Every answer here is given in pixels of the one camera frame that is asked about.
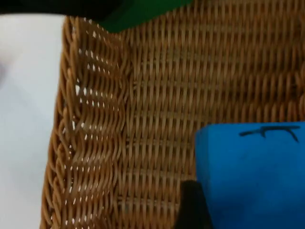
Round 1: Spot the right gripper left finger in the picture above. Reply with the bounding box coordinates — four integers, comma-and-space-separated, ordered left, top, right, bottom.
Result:
0, 0, 134, 23

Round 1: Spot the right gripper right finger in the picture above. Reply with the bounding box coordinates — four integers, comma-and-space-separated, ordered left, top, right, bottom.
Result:
173, 180, 214, 229

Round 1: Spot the blue cube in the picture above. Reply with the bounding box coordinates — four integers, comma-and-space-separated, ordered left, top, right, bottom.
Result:
194, 121, 305, 229

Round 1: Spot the green cube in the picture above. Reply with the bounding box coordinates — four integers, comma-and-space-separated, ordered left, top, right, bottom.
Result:
96, 0, 195, 34

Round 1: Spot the tan wicker basket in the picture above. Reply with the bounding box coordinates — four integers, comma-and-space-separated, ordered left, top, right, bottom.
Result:
39, 0, 305, 229

